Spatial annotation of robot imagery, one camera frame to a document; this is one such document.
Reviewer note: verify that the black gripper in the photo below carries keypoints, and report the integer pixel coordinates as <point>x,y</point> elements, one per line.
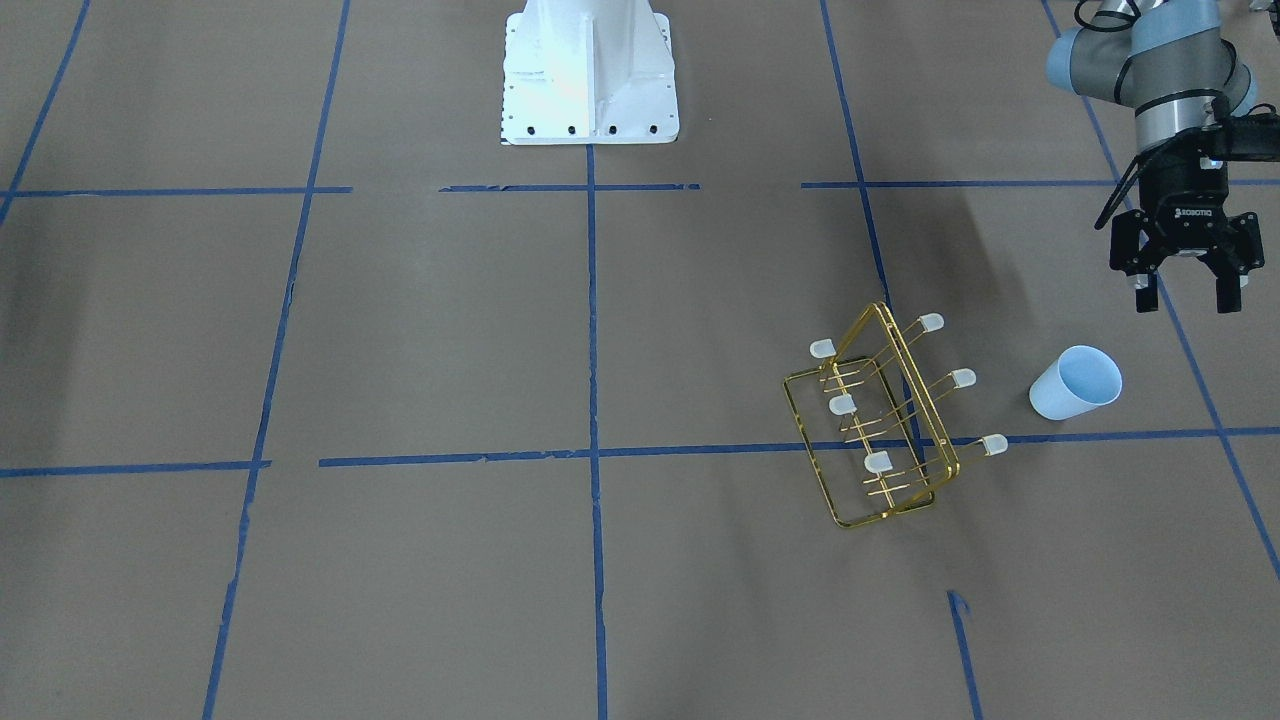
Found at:
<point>1190,196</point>

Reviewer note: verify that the light blue plastic cup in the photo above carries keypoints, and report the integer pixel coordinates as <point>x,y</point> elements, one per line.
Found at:
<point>1081,379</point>

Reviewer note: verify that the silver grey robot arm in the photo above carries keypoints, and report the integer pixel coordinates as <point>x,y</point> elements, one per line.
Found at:
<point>1195,112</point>

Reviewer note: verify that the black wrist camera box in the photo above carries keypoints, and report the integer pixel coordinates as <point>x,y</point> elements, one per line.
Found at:
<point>1253,138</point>

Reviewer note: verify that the gold wire cup holder rack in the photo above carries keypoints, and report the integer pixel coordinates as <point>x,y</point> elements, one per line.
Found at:
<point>870,421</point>

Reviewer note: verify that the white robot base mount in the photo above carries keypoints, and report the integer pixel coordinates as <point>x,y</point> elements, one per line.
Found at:
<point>588,73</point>

